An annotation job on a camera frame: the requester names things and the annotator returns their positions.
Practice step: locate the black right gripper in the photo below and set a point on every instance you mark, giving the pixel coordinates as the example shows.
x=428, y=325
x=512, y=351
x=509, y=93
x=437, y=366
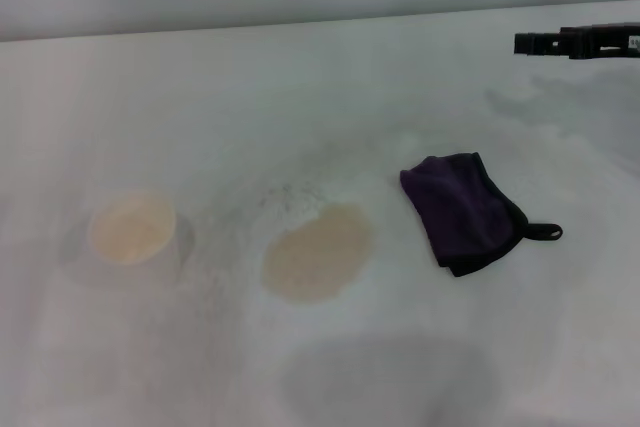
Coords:
x=600, y=39

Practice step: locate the purple rag with black trim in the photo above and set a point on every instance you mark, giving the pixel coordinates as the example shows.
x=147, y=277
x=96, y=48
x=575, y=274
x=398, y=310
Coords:
x=460, y=207

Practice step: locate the white paper cup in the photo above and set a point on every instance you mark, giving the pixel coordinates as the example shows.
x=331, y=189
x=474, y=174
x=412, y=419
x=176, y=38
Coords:
x=132, y=227

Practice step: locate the brown water stain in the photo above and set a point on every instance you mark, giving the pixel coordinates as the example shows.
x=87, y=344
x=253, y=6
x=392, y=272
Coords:
x=317, y=254

